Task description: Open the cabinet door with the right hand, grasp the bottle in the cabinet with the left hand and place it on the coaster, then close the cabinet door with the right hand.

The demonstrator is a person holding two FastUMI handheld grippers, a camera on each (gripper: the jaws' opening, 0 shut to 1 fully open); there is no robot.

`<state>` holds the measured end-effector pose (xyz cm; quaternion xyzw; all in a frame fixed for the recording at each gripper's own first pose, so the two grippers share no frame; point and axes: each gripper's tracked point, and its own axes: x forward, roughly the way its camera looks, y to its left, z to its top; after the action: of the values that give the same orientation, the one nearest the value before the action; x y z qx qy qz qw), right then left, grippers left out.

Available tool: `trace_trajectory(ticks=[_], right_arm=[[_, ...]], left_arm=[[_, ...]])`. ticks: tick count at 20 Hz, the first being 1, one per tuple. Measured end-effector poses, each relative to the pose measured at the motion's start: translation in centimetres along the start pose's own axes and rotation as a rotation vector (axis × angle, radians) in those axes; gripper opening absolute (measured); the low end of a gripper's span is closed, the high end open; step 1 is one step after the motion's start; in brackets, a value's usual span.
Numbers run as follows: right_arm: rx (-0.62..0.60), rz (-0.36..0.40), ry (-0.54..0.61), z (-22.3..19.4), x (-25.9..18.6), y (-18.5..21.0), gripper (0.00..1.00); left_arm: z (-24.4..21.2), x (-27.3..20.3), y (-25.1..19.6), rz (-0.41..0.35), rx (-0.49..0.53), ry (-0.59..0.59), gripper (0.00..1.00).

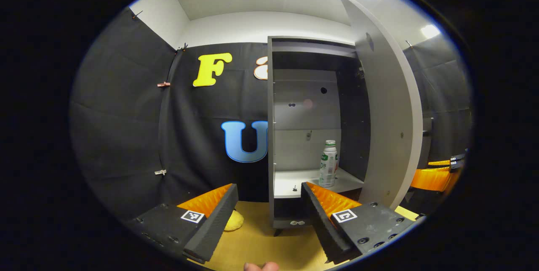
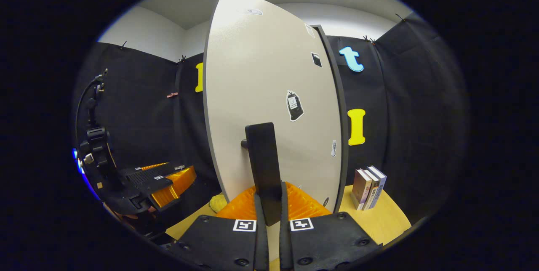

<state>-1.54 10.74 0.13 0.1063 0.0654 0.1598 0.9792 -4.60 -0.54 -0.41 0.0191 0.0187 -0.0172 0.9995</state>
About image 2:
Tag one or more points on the yellow lemon-shaped object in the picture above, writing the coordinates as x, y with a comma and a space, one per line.
218, 203

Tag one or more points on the beige cabinet door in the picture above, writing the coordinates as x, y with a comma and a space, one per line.
261, 73

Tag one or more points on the dark grey cabinet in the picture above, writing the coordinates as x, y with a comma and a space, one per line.
344, 144

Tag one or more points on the white spine book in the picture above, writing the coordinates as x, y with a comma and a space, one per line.
372, 191

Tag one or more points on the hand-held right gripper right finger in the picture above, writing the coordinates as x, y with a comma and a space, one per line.
285, 245

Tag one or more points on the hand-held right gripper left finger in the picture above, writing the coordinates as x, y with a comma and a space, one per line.
262, 245

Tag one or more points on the black backdrop cloth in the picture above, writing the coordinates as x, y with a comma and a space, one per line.
421, 136

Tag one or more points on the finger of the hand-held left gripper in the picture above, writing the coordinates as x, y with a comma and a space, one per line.
162, 168
177, 184

